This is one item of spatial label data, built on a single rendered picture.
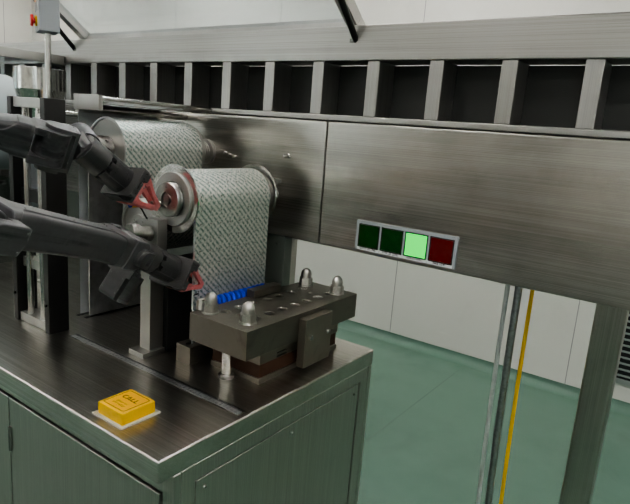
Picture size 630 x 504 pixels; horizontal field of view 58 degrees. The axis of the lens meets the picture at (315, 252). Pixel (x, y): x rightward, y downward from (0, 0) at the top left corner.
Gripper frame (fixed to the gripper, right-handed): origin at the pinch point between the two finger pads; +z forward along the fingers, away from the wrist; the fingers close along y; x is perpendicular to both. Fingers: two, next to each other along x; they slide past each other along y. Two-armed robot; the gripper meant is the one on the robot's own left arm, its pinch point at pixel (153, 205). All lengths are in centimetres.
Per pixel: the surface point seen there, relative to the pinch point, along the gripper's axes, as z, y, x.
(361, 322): 280, -113, 73
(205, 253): 12.4, 7.2, -3.5
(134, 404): 4.4, 18.3, -37.1
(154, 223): 2.7, -0.5, -2.7
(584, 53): 13, 73, 48
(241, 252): 22.2, 6.9, 2.4
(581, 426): 71, 76, -4
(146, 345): 18.4, -3.0, -25.3
